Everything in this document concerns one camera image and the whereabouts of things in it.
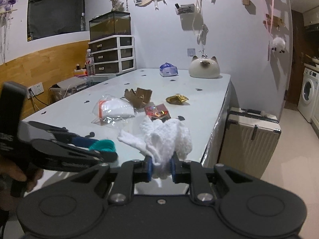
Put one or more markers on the clear zip bag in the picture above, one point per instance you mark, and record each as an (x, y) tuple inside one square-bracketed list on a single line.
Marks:
[(112, 111)]

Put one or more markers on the maroon snack box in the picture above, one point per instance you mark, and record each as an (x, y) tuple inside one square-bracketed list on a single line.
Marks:
[(157, 112)]

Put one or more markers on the white washing machine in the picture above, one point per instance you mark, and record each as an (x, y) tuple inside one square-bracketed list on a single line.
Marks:
[(308, 95)]

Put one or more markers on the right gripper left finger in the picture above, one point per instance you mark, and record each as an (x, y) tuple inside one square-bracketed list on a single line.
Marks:
[(116, 185)]

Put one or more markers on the white drawer cabinet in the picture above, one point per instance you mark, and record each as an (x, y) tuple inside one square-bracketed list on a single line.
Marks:
[(113, 55)]

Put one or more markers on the blue tissue pack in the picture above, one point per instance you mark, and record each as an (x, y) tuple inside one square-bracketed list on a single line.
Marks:
[(168, 70)]

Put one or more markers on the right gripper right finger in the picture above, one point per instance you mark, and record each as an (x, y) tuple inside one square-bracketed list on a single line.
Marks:
[(206, 185)]

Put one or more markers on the glass terrarium tank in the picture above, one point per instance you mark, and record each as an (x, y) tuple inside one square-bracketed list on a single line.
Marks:
[(110, 24)]

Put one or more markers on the cream ribbed suitcase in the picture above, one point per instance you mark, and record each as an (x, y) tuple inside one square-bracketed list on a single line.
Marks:
[(250, 140)]

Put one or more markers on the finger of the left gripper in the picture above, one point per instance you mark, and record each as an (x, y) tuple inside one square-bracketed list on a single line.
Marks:
[(79, 141)]

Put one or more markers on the gold foil wrapper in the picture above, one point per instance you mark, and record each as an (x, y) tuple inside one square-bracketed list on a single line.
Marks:
[(177, 99)]

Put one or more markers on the white wall power socket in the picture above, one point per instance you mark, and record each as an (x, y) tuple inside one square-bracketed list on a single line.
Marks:
[(35, 90)]

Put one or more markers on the brown torn cardboard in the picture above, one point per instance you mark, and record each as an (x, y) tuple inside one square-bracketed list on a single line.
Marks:
[(138, 98)]

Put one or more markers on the white fluffy towel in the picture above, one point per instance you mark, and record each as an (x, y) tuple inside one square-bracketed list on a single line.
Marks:
[(160, 140)]

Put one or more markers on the person's left hand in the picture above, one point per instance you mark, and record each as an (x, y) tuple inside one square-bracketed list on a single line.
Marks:
[(10, 169)]

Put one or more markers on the water bottle by cabinet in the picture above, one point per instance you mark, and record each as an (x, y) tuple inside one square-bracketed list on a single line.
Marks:
[(89, 63)]

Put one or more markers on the fluffy sheep wall toy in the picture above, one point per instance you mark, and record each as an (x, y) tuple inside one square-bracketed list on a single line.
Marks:
[(278, 44)]

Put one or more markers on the dried flower bouquet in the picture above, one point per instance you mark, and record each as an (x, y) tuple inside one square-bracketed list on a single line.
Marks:
[(117, 5)]

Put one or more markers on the white cat ceramic figure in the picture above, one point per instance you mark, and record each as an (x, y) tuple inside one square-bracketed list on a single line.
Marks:
[(207, 68)]

